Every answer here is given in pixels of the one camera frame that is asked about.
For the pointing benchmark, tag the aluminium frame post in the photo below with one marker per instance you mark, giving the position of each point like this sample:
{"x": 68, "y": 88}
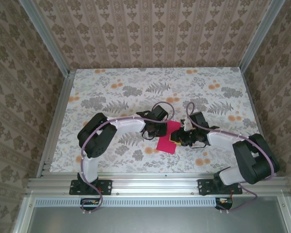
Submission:
{"x": 259, "y": 36}
{"x": 46, "y": 38}

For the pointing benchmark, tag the floral table cover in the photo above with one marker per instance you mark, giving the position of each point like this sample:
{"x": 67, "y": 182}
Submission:
{"x": 160, "y": 80}

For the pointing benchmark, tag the left aluminium frame post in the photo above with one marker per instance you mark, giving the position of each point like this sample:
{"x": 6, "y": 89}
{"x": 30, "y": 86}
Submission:
{"x": 46, "y": 38}

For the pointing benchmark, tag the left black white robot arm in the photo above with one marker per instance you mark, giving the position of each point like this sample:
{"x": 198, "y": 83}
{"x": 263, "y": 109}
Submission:
{"x": 97, "y": 143}

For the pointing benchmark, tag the aluminium side rail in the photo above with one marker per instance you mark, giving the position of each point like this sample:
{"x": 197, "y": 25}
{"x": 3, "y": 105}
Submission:
{"x": 257, "y": 119}
{"x": 58, "y": 116}

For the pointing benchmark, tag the right aluminium side rail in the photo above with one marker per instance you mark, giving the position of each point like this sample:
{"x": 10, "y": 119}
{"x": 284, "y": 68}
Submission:
{"x": 257, "y": 119}

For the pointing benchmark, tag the grey metal sheet panel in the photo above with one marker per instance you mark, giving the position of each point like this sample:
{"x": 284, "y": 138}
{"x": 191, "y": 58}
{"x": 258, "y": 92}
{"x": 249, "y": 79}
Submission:
{"x": 160, "y": 221}

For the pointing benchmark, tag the aluminium frame cross rail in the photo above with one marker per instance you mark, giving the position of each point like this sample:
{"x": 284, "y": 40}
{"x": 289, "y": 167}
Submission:
{"x": 155, "y": 185}

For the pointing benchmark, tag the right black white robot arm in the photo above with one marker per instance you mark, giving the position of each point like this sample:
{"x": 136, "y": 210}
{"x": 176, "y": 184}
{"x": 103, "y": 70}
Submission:
{"x": 257, "y": 165}

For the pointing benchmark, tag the left aluminium side rail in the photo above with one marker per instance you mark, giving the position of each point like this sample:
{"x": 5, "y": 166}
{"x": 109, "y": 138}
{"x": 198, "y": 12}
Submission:
{"x": 58, "y": 116}

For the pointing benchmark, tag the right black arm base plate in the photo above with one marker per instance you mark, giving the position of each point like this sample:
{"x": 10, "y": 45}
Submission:
{"x": 203, "y": 187}

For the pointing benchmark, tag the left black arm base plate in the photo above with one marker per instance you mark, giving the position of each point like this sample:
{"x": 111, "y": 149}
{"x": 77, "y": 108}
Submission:
{"x": 106, "y": 187}

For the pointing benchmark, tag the pink square paper sheet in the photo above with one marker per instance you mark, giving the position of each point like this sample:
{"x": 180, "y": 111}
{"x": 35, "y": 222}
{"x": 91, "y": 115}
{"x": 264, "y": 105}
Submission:
{"x": 166, "y": 145}

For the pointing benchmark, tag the right aluminium frame post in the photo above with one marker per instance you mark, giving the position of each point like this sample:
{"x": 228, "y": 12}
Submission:
{"x": 259, "y": 36}

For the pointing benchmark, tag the black connector board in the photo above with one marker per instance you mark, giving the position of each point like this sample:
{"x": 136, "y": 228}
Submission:
{"x": 224, "y": 206}
{"x": 87, "y": 206}

